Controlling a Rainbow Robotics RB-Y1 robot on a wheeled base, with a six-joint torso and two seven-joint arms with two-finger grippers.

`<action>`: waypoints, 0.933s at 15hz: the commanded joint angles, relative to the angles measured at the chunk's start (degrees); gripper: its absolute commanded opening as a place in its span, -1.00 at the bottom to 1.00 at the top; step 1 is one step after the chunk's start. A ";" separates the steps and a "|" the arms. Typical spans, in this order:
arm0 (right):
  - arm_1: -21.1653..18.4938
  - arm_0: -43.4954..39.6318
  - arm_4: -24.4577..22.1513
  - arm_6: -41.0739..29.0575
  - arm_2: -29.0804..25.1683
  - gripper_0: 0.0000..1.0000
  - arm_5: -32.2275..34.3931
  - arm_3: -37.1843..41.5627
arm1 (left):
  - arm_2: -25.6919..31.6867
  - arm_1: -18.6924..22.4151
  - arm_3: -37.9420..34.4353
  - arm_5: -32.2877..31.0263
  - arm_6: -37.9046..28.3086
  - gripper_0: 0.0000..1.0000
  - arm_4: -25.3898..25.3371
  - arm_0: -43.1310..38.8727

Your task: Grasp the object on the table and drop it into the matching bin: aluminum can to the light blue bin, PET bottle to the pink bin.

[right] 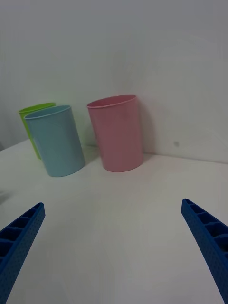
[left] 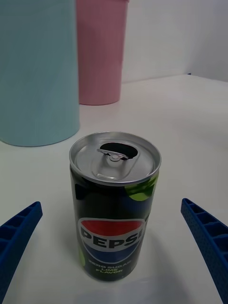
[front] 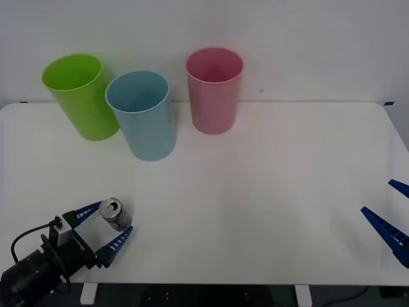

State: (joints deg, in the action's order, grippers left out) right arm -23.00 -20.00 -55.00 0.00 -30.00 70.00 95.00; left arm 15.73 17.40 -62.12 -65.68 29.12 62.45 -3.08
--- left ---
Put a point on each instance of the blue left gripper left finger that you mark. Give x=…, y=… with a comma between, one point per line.
x=19, y=232

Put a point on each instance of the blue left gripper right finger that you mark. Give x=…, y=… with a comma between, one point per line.
x=209, y=235

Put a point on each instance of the black drink can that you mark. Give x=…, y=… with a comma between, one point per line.
x=111, y=204

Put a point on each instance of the pale blue plastic bin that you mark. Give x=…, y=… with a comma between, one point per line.
x=35, y=71

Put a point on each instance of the pink plastic bin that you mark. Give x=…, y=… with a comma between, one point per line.
x=99, y=52

